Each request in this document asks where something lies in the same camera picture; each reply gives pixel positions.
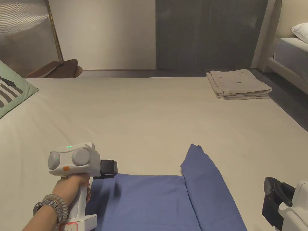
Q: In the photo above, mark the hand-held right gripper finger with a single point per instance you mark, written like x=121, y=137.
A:
x=270, y=184

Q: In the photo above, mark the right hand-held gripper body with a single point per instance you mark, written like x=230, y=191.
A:
x=297, y=211

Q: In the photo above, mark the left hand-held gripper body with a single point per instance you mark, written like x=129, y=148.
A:
x=72, y=160

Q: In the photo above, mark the blue garment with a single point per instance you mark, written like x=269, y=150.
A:
x=154, y=204

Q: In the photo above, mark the person's left hand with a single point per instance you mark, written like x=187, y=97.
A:
x=69, y=186

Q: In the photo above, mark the bed with beige sheet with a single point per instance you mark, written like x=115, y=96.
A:
x=134, y=115

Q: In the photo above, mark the brown floor cushion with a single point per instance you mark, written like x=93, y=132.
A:
x=61, y=69

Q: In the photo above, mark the pale green striped cushion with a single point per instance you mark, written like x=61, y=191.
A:
x=12, y=91

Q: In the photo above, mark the folded beige cloth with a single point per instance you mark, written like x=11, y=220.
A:
x=237, y=84

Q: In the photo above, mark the gold metal pole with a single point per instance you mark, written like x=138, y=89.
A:
x=55, y=38

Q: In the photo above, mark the white bed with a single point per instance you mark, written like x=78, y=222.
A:
x=288, y=54

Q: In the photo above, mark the white pillow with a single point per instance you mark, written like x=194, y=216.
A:
x=300, y=32

